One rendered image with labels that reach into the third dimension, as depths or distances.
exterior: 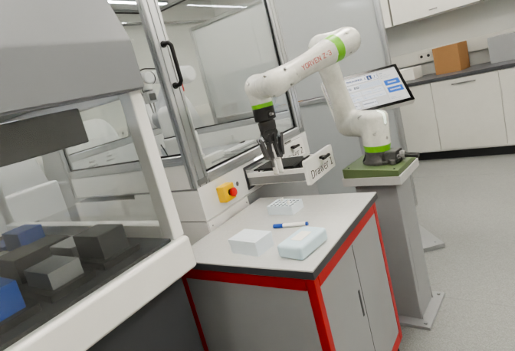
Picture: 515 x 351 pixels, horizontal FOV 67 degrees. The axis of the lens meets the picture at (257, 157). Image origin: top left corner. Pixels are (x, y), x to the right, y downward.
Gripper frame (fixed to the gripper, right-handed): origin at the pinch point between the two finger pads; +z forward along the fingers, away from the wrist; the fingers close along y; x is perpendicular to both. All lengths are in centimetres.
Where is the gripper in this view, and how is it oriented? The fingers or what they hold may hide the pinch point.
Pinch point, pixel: (277, 165)
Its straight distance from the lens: 168.7
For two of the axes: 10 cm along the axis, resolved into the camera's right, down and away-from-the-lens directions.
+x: -5.4, -0.1, 8.4
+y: 8.1, -3.0, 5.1
